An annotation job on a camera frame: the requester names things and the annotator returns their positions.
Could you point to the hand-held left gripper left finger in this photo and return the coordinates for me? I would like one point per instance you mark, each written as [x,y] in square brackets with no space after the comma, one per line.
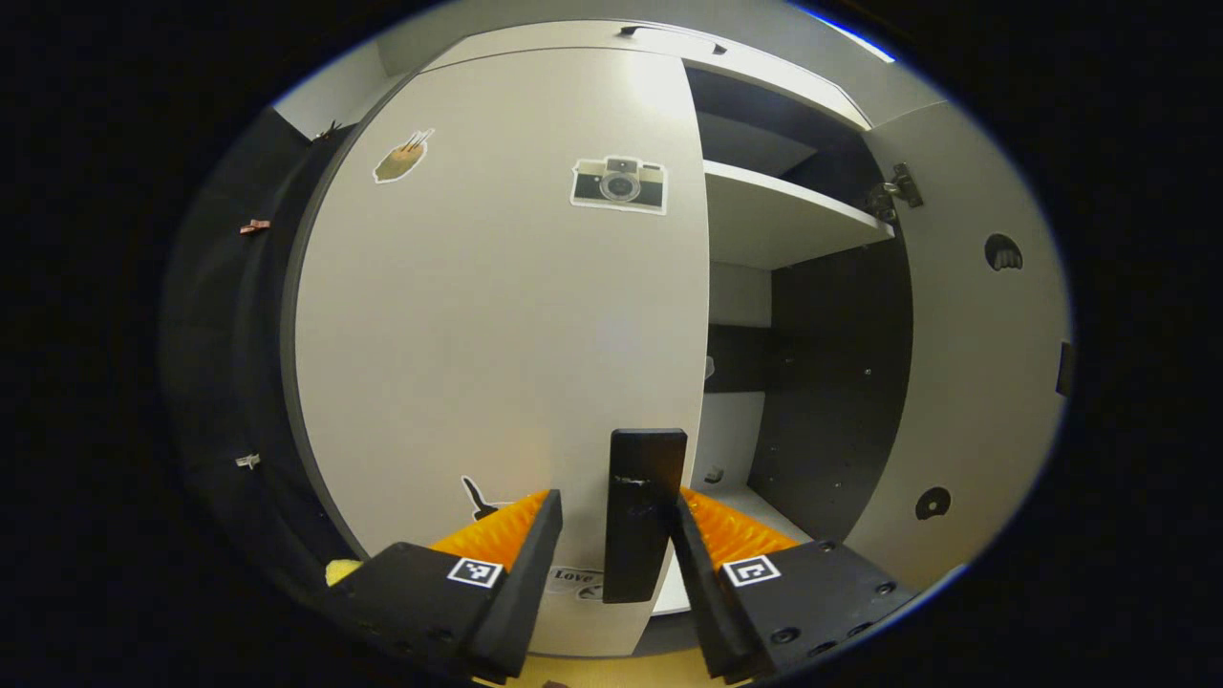
[516,592]

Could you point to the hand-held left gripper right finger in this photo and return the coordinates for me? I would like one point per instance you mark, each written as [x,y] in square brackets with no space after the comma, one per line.
[712,602]

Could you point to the beige cabinet door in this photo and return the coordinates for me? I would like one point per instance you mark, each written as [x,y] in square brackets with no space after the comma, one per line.
[497,344]
[975,382]

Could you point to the beige double-door shoe cabinet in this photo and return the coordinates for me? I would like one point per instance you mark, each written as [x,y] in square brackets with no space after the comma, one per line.
[831,382]

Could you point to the metal door hinge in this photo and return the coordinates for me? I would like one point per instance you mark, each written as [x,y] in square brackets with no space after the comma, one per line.
[893,191]

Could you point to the beige cabinet drawer front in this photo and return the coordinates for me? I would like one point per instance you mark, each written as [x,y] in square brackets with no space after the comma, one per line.
[764,81]

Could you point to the white clothes peg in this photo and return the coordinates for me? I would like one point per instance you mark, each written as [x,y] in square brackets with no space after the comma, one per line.
[247,461]

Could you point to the black backdrop cloth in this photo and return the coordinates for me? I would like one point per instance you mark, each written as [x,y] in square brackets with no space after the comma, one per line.
[229,363]

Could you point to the pink clothes peg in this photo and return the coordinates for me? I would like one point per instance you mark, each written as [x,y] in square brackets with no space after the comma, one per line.
[254,226]

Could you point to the black binder clip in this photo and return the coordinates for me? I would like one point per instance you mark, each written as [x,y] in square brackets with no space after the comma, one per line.
[330,130]

